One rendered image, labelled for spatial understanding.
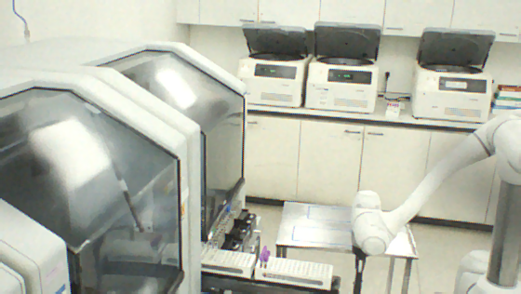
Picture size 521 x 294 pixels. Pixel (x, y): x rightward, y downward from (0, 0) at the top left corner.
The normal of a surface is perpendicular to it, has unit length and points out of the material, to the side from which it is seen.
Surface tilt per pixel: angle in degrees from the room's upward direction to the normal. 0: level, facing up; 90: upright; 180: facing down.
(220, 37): 90
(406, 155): 90
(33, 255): 29
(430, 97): 90
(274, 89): 90
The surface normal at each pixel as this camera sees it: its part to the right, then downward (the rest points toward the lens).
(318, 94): -0.20, 0.31
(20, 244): 0.51, -0.77
